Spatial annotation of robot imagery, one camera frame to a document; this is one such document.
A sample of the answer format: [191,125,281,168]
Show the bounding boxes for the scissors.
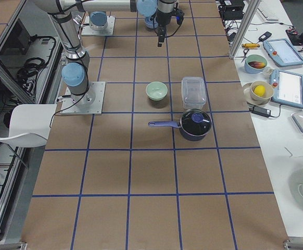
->
[242,48,250,62]

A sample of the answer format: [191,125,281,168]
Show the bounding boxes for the blue bowl with fruit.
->
[244,54,268,74]

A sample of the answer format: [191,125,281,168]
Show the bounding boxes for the teach pendant tablet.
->
[263,39,303,67]
[270,69,303,109]

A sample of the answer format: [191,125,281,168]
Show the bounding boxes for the black power adapter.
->
[249,106,271,118]

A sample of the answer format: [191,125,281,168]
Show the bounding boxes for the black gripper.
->
[156,7,184,47]

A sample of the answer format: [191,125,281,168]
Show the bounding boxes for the yellow handled tool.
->
[242,43,260,49]

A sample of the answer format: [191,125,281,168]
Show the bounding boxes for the cream bowl with lemon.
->
[243,81,274,105]

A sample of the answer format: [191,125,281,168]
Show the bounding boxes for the lower teach pendant tablet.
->
[270,69,303,109]

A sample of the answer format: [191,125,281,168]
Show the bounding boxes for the clear plastic food container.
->
[181,77,207,109]

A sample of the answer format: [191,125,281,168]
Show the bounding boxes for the green bowl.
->
[145,81,168,101]

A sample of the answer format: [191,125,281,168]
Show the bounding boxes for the aluminium frame post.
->
[229,0,261,59]

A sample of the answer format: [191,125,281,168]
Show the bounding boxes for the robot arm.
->
[34,1,184,61]

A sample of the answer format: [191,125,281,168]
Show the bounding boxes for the dark blue saucepan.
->
[148,108,212,141]

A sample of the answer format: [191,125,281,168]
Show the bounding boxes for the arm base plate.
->
[60,81,106,115]
[81,16,116,36]

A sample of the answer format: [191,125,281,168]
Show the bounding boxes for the upper teach pendant tablet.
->
[263,39,303,67]

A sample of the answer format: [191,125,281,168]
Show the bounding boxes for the white chair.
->
[0,104,57,148]

